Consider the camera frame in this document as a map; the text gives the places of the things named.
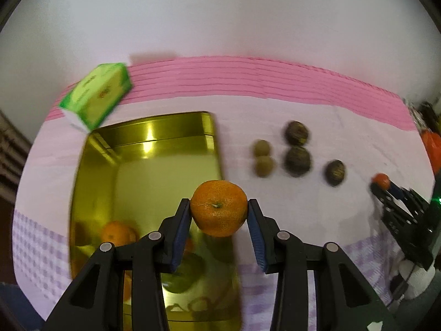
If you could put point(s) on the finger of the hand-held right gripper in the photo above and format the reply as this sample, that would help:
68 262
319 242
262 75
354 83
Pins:
386 203
406 196

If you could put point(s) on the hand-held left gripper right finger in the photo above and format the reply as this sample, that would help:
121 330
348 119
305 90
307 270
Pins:
256 238

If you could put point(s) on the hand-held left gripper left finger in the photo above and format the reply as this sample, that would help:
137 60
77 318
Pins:
182 234

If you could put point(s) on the red tomato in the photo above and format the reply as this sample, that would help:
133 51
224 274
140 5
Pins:
381 180

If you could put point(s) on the green tomato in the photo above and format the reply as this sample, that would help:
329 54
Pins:
181 274

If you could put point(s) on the orange mandarin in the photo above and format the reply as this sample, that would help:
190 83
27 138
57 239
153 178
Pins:
219 212
117 232
126 282

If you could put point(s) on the dark mangosteen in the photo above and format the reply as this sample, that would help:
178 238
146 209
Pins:
297 132
298 161
335 172

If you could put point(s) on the gold and red tin box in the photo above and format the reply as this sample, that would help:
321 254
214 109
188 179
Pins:
144 179

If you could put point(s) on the brown longan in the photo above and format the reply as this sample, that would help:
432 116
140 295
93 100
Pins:
264 166
262 148

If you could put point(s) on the person's right hand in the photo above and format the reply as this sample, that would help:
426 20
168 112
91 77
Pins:
411 279

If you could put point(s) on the orange plastic bag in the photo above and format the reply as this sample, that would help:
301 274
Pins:
434 150

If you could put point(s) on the pink checked tablecloth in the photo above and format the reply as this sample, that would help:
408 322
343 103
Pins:
275 110

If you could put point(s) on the green tissue packet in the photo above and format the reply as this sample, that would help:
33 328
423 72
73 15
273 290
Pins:
96 96

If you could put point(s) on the blue cloth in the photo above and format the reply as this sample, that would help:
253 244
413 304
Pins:
17 308

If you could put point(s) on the bamboo chair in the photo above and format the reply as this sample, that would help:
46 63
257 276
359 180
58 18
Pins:
12 158

